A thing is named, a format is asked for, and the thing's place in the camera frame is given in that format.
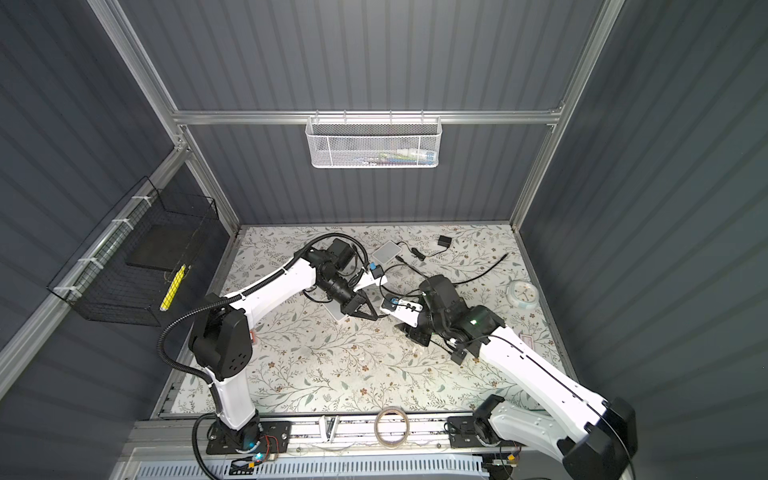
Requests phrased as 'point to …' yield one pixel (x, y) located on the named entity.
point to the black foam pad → (161, 247)
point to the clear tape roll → (376, 428)
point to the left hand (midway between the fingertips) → (374, 317)
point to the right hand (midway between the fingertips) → (405, 318)
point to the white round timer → (522, 294)
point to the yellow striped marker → (173, 289)
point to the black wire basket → (135, 270)
